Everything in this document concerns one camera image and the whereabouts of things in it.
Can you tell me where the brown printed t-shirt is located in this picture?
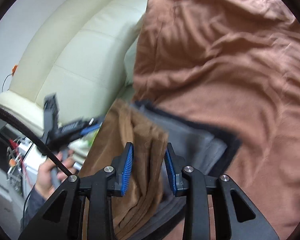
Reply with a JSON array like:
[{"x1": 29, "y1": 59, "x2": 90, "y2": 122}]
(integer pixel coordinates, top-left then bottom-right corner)
[{"x1": 79, "y1": 99, "x2": 168, "y2": 239}]

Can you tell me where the person's left forearm sleeve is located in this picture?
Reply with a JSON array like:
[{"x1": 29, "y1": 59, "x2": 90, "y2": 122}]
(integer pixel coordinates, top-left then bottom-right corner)
[{"x1": 20, "y1": 187, "x2": 46, "y2": 232}]

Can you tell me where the folded grey clothes stack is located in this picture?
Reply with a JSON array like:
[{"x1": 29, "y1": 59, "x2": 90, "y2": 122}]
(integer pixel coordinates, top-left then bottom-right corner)
[{"x1": 131, "y1": 101, "x2": 241, "y2": 239}]

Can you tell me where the person's left hand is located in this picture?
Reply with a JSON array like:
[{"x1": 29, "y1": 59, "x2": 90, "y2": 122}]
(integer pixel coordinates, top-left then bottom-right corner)
[{"x1": 34, "y1": 150, "x2": 77, "y2": 200}]

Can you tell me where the green tissue pack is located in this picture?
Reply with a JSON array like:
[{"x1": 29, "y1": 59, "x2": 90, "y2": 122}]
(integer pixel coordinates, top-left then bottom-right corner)
[{"x1": 68, "y1": 129, "x2": 100, "y2": 164}]

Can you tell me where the cream padded headboard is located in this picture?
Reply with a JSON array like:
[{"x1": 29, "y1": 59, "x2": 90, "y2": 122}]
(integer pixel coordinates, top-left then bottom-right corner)
[{"x1": 0, "y1": 0, "x2": 147, "y2": 135}]

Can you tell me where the salmon pink bed blanket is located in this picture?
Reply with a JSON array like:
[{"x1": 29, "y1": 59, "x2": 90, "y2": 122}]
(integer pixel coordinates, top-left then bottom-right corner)
[{"x1": 134, "y1": 0, "x2": 300, "y2": 239}]

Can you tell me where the white wire shelf unit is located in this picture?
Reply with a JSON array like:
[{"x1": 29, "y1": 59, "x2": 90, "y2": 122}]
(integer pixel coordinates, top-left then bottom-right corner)
[{"x1": 0, "y1": 119, "x2": 33, "y2": 197}]

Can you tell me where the black braided cable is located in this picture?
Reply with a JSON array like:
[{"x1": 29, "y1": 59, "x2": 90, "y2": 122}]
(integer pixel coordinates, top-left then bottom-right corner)
[{"x1": 0, "y1": 102, "x2": 75, "y2": 177}]

